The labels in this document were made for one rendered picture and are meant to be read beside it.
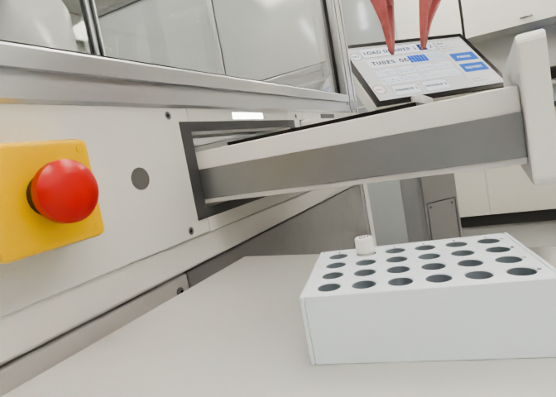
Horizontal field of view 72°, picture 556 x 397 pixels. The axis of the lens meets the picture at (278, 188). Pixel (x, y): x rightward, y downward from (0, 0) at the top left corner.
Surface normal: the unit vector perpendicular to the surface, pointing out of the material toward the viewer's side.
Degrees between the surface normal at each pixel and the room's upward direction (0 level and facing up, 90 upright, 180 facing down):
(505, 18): 90
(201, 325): 0
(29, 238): 90
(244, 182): 90
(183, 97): 90
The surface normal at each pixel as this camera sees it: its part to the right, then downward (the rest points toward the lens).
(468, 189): -0.37, 0.15
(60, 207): 0.78, 0.07
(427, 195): 0.28, 0.04
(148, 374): -0.18, -0.98
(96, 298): 0.86, -0.11
